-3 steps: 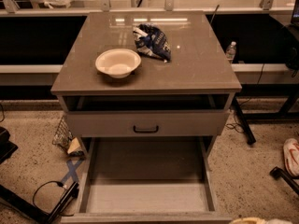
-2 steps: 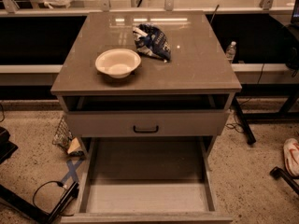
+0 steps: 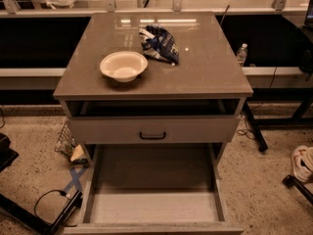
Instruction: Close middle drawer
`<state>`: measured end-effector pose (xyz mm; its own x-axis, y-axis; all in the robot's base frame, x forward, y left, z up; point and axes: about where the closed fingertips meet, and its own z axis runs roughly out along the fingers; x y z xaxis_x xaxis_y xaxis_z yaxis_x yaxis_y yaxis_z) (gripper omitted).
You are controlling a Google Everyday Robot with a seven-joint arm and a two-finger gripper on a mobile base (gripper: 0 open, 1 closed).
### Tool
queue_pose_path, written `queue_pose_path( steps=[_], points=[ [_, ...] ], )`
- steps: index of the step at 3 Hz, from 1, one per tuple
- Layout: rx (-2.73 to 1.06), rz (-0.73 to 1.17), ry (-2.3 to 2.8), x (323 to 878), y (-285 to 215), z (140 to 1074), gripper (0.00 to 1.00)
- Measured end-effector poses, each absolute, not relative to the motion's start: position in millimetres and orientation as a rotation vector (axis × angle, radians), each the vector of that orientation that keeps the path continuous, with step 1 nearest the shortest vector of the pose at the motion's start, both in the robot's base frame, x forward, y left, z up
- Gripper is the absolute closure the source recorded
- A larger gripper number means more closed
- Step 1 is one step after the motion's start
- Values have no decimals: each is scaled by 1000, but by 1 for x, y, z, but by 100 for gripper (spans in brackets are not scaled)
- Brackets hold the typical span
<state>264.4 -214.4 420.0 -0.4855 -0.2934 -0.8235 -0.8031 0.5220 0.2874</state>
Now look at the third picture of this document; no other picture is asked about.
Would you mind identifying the grey drawer cabinet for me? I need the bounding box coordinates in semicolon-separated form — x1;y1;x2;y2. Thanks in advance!
54;12;252;157

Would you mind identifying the grey upper drawer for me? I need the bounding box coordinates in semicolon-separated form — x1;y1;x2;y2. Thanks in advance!
69;117;240;144

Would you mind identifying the open grey lower drawer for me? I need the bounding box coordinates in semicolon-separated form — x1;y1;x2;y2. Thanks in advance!
64;144;243;235

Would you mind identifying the white plastic bowl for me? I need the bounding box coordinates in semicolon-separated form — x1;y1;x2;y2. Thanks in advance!
100;51;148;82

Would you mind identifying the blue white chip bag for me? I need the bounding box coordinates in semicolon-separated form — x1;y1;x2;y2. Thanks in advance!
139;24;179;66

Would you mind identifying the clear water bottle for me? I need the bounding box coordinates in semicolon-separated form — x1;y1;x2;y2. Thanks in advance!
236;43;247;67

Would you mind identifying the blue tape cross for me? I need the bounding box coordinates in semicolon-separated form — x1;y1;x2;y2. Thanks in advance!
64;166;87;193

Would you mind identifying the black table leg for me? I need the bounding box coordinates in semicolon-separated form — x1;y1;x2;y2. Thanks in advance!
243;102;268;153

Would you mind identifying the black chair leg right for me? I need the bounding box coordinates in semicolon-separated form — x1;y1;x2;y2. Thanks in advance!
283;174;313;205

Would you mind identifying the white red sneaker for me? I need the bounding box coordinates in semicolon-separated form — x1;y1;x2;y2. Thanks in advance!
291;145;313;183

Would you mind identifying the black object far left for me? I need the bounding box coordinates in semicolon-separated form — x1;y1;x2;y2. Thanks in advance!
0;133;19;171

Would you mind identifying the black floor stand left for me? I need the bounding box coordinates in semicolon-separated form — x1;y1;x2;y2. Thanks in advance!
0;190;82;235

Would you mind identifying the black drawer handle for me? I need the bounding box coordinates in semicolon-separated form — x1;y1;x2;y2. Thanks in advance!
139;131;166;140

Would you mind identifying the wire mesh basket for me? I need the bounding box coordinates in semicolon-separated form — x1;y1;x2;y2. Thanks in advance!
55;122;76;160

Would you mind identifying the black cable on floor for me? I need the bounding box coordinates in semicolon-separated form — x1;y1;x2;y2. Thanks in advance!
33;188;79;228

